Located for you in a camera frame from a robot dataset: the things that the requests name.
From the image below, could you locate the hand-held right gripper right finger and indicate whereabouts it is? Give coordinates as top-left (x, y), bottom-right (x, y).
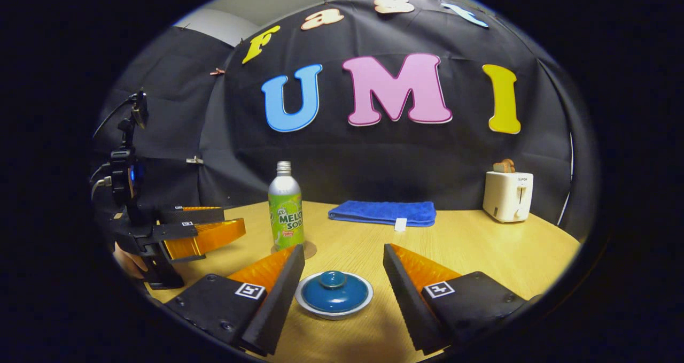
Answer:
top-left (383, 243), bottom-right (530, 356)

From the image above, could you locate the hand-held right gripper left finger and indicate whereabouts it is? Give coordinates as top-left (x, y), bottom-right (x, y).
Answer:
top-left (165, 244), bottom-right (306, 357)

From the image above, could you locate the white teacup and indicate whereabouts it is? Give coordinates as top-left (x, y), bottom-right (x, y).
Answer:
top-left (295, 273), bottom-right (374, 321)

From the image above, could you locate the teal teacup lid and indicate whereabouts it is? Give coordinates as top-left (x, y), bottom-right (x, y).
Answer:
top-left (301, 271), bottom-right (369, 314)

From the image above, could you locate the round brown coaster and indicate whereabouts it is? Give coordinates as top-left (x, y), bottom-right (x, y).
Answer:
top-left (270, 240), bottom-right (317, 260)

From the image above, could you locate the silver green water bottle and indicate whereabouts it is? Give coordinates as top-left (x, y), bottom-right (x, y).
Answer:
top-left (268, 161), bottom-right (305, 252)

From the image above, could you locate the folded blue towel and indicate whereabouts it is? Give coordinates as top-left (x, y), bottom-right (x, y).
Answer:
top-left (328, 200), bottom-right (437, 231)

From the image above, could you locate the cream toaster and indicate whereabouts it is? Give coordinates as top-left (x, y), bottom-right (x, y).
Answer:
top-left (483, 171), bottom-right (534, 223)

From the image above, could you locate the black backdrop cloth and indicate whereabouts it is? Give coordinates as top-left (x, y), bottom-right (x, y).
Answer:
top-left (91, 0), bottom-right (594, 241)

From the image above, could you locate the thin white cable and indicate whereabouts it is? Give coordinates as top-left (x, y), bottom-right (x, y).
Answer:
top-left (556, 133), bottom-right (576, 227)

